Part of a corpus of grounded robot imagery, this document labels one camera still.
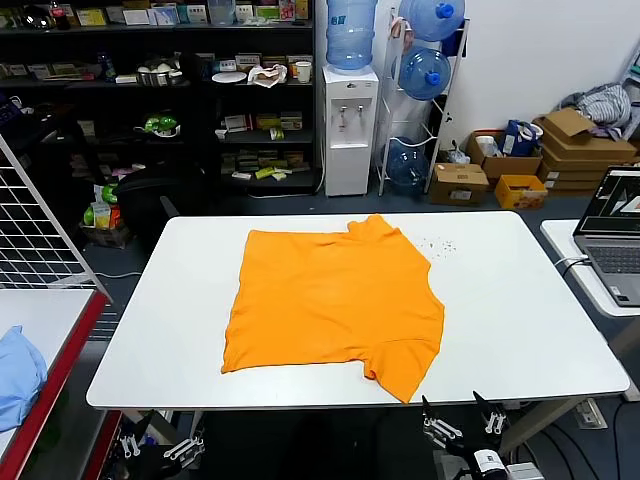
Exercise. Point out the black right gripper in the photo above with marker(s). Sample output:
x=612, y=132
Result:
x=462, y=452

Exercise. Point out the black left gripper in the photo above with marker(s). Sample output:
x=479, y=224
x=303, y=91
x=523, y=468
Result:
x=155, y=466

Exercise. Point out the orange t-shirt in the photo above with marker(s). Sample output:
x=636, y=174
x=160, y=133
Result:
x=330, y=300

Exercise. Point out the grey striped clothes pile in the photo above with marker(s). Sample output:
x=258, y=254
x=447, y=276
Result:
x=605, y=102

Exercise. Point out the large white work table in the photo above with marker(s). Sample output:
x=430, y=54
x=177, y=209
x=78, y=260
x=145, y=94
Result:
x=500, y=325

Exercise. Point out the grey floor power strip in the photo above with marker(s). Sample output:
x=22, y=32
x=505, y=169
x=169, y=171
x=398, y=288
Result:
x=591, y=415

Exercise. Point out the light blue cloth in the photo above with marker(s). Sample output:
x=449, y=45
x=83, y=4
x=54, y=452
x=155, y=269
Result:
x=20, y=375

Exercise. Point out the red-edged white table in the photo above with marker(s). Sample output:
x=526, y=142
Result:
x=50, y=310

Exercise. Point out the scattered dark crumbs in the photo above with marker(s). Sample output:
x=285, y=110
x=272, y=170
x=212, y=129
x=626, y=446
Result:
x=440, y=247

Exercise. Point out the small white side table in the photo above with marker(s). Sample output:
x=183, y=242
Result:
x=562, y=240

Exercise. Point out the grey open laptop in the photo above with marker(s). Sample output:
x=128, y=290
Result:
x=610, y=260

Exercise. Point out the basket of snack bags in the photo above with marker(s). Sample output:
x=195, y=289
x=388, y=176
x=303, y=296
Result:
x=102, y=220

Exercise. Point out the yellow printed cardboard box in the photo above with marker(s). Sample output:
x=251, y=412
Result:
x=520, y=197

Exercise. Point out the sealed labelled cardboard box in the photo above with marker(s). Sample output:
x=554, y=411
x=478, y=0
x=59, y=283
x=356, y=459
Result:
x=457, y=187

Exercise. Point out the black office chair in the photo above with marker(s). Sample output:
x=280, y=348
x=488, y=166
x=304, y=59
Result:
x=150, y=200

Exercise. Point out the open brown cardboard box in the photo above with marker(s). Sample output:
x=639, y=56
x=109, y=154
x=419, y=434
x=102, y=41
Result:
x=510, y=167

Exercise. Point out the flat brown cardboard box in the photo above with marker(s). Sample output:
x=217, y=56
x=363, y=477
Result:
x=575, y=166
x=575, y=186
x=570, y=176

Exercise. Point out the blue water jug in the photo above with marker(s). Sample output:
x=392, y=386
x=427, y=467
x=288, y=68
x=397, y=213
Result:
x=350, y=40
x=425, y=20
x=422, y=75
x=407, y=167

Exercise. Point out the grey plastic bag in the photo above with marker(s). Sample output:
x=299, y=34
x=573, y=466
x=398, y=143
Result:
x=457, y=155

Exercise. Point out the white water dispenser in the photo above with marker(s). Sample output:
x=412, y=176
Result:
x=347, y=165

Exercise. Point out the white metal jug rack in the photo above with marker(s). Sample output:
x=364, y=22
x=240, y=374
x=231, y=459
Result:
x=383, y=150

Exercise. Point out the blue printed bag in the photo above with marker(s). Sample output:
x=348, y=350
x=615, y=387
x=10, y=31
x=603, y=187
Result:
x=517, y=137

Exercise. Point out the green medicine box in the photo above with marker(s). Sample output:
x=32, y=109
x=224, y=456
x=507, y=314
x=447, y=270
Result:
x=264, y=173

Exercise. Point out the large open-flap cardboard box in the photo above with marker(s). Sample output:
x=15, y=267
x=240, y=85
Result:
x=590, y=145

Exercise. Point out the white red medicine box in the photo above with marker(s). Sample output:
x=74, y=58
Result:
x=238, y=122

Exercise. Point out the metal bowl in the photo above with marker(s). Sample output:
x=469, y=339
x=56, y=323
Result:
x=157, y=77

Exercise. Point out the white plate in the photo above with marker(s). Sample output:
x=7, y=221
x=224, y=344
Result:
x=229, y=77

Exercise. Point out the blue plastic bottle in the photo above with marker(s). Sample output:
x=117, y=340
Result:
x=107, y=67

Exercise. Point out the white plastic food bag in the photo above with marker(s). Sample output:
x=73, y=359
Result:
x=267, y=75

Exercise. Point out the white paper cup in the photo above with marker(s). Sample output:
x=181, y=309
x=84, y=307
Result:
x=303, y=71

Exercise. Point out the pink hanging cloth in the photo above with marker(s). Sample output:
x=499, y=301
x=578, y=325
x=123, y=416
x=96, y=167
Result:
x=400, y=27

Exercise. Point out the black shelving unit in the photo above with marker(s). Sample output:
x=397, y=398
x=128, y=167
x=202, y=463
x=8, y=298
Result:
x=150, y=30

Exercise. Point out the white flat product box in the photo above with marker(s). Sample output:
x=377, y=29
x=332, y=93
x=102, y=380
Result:
x=136, y=16

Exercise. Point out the light blue product box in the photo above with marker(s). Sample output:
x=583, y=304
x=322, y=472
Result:
x=165, y=14

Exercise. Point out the yellow flat product box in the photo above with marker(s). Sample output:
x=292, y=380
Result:
x=91, y=17

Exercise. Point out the clear plastic container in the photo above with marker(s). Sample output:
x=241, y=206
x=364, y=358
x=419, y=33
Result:
x=221, y=12

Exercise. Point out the cola bottle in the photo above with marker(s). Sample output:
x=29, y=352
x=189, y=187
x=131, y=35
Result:
x=56, y=15

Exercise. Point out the shiny glass bowl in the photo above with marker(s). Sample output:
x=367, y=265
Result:
x=36, y=17

